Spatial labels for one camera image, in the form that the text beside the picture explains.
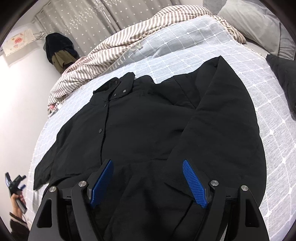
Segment dark clothes hanging on wall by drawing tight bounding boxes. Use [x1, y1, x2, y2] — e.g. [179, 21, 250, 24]
[44, 33, 79, 74]

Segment grey dotted curtain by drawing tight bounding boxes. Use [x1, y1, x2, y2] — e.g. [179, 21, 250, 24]
[35, 0, 181, 56]

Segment black folded garment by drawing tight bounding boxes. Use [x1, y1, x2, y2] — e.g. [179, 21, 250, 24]
[266, 54, 296, 120]

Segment person's left hand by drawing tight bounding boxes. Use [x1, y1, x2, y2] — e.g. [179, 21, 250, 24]
[11, 192, 26, 217]

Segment dark striped sleeve forearm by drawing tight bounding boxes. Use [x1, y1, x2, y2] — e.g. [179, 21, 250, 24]
[10, 212, 30, 241]

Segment grey pillow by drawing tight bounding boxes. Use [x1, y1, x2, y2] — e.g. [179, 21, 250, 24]
[218, 0, 295, 60]

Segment brown striped blanket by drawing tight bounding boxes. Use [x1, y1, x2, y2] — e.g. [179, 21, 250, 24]
[47, 4, 246, 114]

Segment light grey grid bedspread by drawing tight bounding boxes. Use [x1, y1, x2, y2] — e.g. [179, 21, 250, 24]
[25, 15, 295, 240]

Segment black button-up jacket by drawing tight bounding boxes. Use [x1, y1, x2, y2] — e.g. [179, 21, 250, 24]
[34, 57, 266, 240]

